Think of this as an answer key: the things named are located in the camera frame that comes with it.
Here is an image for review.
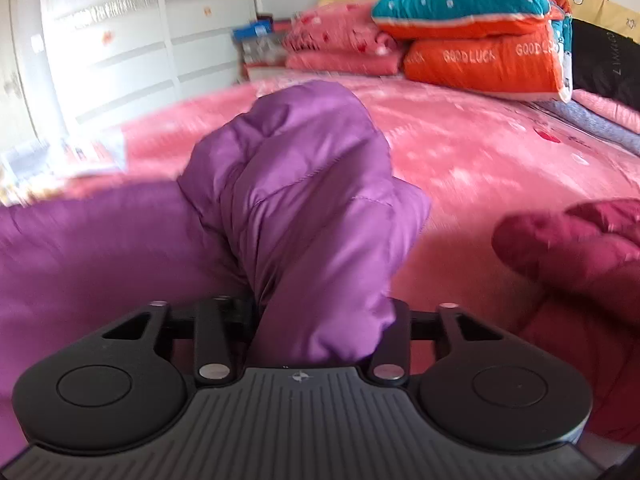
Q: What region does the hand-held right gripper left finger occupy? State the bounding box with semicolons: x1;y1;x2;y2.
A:
97;296;261;387

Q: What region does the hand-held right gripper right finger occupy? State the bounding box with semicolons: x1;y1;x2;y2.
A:
362;299;506;387

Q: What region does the dark red jacket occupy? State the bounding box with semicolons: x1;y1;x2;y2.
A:
491;197;640;446

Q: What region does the pink printed bed blanket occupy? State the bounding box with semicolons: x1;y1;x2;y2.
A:
0;72;640;376

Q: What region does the blue box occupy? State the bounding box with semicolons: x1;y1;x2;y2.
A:
232;24;275;43

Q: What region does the white sliding wardrobe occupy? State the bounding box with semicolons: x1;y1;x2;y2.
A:
39;0;261;133

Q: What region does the orange folded quilt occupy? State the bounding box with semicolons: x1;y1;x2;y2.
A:
402;17;576;103

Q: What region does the white door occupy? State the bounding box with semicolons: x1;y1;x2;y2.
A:
0;0;38;146

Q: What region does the clear plastic bag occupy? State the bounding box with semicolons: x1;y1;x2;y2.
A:
0;132;126;186

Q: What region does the grey cloth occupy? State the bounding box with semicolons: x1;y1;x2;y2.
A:
532;100;640;156

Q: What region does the black cloth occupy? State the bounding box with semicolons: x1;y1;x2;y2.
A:
570;19;640;106

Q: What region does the pink folded quilt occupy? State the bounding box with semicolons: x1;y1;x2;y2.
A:
282;2;406;78

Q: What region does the purple down jacket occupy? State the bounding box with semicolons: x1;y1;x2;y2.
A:
0;80;433;461

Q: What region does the teal dotted folded quilt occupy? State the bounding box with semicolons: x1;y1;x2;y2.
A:
372;0;573;41

